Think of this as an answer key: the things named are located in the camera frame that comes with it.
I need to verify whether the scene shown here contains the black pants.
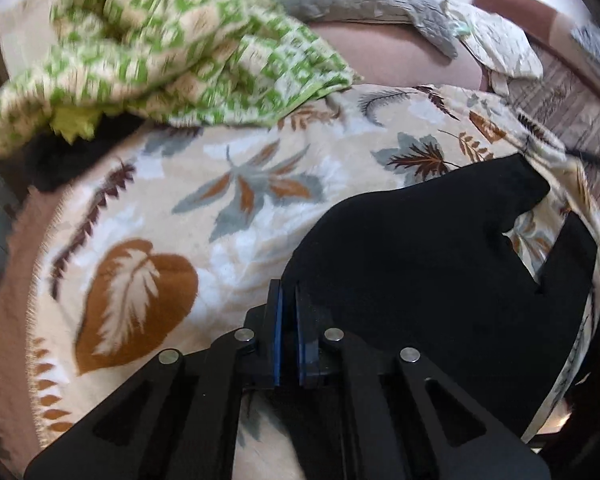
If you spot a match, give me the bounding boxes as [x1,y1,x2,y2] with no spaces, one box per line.
[275,152,600,441]

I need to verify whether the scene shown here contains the pink mattress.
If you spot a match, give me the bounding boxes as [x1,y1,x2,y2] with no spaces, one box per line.
[310,20,486,93]

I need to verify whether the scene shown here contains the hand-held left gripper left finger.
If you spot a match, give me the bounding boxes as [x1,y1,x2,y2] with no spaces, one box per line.
[24,280,286,480]

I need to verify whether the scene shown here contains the leaf print blanket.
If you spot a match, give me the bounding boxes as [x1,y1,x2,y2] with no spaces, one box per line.
[0,82,600,456]

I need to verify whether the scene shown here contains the white patterned pillow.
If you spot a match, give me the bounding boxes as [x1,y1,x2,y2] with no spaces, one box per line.
[440,0,546,96]

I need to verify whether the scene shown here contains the striped floral sheet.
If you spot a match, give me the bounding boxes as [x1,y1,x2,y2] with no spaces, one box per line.
[490,45,600,161]

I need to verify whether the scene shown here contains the green checkered quilt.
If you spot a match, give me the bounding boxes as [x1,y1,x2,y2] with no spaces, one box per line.
[0,0,356,158]

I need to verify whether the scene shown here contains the grey patterned cloth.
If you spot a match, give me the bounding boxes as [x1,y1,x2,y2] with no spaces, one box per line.
[570,20,600,57]

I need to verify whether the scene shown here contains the brown upholstered headboard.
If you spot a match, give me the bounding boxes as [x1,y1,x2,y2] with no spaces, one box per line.
[472,0,571,43]

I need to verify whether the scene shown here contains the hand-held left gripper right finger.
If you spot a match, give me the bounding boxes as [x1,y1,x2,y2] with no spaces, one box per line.
[295,285,552,480]

